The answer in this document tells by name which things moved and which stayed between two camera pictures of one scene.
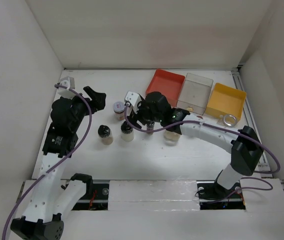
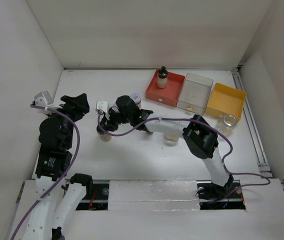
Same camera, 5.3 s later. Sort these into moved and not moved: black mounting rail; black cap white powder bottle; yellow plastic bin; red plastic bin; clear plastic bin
Moved: black cap white powder bottle
Not moved: black mounting rail; yellow plastic bin; red plastic bin; clear plastic bin
